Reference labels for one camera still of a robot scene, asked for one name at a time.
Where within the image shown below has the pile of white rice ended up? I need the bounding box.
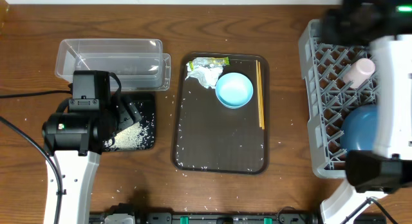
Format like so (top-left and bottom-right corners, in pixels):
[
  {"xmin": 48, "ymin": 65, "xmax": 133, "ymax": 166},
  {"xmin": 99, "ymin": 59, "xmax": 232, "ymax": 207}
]
[{"xmin": 104, "ymin": 101, "xmax": 155, "ymax": 151}]

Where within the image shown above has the dark blue plate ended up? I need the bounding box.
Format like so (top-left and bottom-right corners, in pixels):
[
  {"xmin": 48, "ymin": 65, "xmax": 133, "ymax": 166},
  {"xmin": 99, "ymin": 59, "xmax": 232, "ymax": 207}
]
[{"xmin": 340, "ymin": 105, "xmax": 378, "ymax": 152}]

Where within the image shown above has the pink plastic cup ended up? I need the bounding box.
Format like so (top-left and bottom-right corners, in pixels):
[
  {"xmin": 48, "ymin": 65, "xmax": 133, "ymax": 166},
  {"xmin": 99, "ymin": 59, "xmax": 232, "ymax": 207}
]
[{"xmin": 342, "ymin": 58, "xmax": 376, "ymax": 89}]

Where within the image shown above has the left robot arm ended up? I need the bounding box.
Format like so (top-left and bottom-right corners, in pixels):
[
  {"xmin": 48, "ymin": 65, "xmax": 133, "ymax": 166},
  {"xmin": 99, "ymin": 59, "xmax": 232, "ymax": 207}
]
[{"xmin": 42, "ymin": 71, "xmax": 141, "ymax": 223}]

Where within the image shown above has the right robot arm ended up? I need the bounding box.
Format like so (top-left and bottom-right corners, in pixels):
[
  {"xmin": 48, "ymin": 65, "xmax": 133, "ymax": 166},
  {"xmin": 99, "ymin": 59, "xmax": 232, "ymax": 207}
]
[{"xmin": 320, "ymin": 0, "xmax": 411, "ymax": 223}]

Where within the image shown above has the grey dishwasher rack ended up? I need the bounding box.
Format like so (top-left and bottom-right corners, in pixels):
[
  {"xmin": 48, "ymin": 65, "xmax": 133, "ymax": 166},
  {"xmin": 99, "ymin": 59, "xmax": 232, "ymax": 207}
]
[{"xmin": 299, "ymin": 19, "xmax": 380, "ymax": 178}]

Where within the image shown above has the black plastic bin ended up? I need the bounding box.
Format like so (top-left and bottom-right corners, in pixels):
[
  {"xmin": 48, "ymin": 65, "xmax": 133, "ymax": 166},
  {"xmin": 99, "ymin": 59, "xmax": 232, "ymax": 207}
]
[{"xmin": 102, "ymin": 93, "xmax": 157, "ymax": 153}]

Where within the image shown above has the clear plastic bin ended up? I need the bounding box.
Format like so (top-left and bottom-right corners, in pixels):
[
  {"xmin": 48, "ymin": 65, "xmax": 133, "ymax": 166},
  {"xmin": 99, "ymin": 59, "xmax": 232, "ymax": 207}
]
[{"xmin": 55, "ymin": 39, "xmax": 171, "ymax": 92}]

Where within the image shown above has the dark brown serving tray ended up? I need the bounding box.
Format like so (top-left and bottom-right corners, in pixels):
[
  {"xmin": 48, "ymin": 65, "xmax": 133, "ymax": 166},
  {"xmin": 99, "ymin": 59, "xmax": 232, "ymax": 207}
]
[{"xmin": 171, "ymin": 52, "xmax": 270, "ymax": 175}]

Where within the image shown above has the crumpled white green wrapper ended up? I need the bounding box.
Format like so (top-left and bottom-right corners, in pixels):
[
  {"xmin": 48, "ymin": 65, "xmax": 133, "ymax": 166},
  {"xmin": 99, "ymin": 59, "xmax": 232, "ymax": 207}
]
[{"xmin": 186, "ymin": 57, "xmax": 230, "ymax": 89}]

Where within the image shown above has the light blue small bowl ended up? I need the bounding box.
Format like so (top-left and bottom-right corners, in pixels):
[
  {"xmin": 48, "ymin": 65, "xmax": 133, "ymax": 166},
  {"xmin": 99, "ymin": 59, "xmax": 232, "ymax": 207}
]
[{"xmin": 215, "ymin": 73, "xmax": 254, "ymax": 109}]

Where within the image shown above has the wooden chopstick right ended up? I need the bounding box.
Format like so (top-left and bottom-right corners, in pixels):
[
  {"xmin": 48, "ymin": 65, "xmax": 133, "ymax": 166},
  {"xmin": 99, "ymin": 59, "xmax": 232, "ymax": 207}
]
[{"xmin": 257, "ymin": 61, "xmax": 265, "ymax": 130}]

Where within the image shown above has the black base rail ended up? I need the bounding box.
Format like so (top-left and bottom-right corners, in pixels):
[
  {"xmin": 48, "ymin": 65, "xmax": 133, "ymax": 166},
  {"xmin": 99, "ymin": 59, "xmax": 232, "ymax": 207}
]
[{"xmin": 89, "ymin": 203, "xmax": 387, "ymax": 224}]

